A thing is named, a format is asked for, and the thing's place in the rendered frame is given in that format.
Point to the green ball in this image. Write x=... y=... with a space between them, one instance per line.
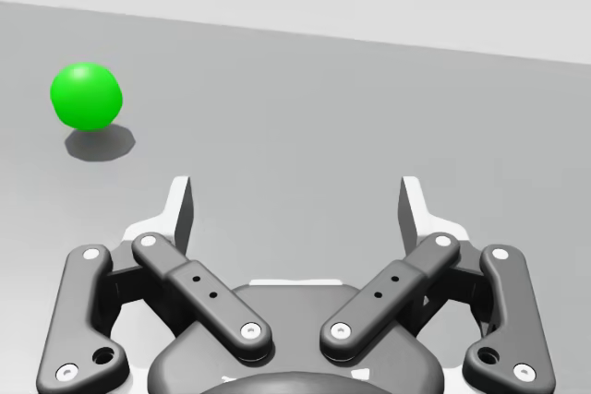
x=86 y=96

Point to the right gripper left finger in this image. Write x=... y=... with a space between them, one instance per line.
x=194 y=283

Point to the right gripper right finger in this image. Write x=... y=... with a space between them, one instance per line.
x=397 y=283

